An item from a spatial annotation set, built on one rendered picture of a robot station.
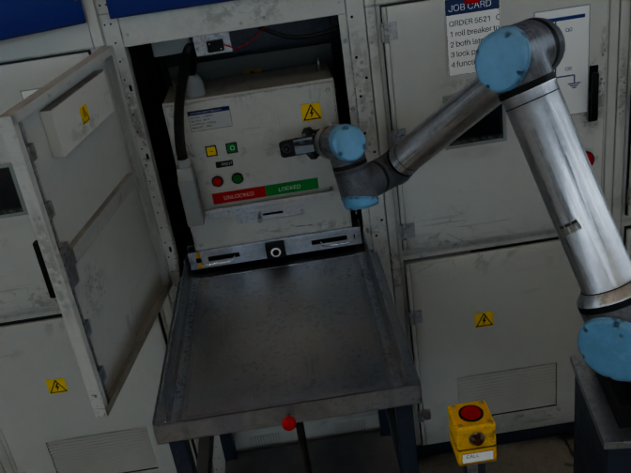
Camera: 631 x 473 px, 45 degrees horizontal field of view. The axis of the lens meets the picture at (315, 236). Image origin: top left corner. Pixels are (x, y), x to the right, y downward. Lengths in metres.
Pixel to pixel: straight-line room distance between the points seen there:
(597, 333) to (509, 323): 0.99
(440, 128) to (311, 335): 0.62
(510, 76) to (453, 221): 0.89
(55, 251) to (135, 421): 1.10
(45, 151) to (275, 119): 0.73
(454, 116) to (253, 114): 0.65
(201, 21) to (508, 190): 1.02
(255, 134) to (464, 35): 0.64
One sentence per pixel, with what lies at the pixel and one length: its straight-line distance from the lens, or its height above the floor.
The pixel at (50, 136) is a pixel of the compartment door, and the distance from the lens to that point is 1.77.
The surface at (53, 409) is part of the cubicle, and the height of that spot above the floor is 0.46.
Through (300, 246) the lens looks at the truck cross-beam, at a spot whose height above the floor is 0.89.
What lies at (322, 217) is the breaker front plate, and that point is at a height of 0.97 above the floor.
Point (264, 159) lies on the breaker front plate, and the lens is 2.24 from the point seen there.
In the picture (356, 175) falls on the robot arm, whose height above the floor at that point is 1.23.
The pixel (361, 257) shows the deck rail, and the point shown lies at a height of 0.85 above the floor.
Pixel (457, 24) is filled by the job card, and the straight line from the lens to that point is 2.15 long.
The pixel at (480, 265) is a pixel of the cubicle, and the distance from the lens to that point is 2.42.
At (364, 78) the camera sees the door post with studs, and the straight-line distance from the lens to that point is 2.15.
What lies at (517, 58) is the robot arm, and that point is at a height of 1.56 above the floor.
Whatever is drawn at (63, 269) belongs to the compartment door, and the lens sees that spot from 1.71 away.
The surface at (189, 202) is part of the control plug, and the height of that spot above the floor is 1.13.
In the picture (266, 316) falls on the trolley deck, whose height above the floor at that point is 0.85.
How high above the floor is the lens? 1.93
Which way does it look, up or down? 26 degrees down
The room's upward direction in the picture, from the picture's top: 9 degrees counter-clockwise
